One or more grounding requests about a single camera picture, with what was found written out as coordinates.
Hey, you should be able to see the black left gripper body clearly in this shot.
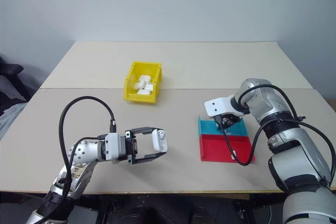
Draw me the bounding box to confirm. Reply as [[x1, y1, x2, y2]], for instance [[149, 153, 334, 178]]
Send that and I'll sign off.
[[117, 129, 139, 166]]

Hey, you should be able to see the red plastic tray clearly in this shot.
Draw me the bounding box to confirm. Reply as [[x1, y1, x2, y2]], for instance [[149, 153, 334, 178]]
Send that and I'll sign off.
[[198, 134, 256, 163]]

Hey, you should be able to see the teal plastic tray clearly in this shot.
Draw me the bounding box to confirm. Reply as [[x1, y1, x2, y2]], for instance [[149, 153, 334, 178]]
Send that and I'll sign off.
[[197, 115, 249, 136]]

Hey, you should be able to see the yellow plastic bin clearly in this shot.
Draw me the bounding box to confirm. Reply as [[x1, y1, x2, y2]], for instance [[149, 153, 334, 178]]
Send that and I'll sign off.
[[123, 61, 163, 103]]

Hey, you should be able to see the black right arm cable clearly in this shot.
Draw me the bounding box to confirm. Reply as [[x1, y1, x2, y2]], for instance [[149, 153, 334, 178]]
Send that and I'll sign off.
[[214, 84, 336, 183]]

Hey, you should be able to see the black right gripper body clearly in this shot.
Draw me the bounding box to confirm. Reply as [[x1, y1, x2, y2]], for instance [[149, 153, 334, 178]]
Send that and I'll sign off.
[[214, 112, 242, 131]]

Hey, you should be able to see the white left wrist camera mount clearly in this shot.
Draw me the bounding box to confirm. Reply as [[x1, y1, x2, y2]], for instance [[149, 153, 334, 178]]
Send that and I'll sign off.
[[104, 133, 124, 163]]

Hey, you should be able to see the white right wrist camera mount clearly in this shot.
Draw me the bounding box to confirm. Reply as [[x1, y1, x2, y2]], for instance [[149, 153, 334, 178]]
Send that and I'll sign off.
[[204, 97, 238, 119]]

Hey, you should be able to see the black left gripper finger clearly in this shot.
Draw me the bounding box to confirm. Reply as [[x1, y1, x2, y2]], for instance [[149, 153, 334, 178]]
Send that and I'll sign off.
[[131, 152, 163, 166], [131, 126, 159, 137]]

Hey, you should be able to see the black office chair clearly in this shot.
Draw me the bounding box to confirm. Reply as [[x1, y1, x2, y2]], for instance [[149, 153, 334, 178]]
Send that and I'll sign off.
[[0, 54, 30, 116]]

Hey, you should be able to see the grey cloth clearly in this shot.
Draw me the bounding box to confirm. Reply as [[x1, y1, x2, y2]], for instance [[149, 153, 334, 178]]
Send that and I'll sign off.
[[0, 73, 29, 141]]

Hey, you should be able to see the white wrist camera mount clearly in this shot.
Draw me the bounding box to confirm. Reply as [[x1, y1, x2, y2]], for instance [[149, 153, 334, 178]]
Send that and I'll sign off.
[[204, 97, 238, 119], [104, 133, 124, 163]]

